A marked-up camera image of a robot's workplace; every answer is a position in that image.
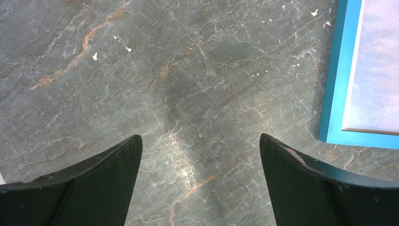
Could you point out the blue wooden picture frame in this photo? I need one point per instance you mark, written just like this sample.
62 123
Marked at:
338 75

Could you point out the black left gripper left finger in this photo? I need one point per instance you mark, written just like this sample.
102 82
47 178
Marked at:
94 192

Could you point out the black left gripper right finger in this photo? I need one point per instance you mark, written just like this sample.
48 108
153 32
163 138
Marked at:
305 191

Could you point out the sky and sun photo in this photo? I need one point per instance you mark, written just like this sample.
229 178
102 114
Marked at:
372 102

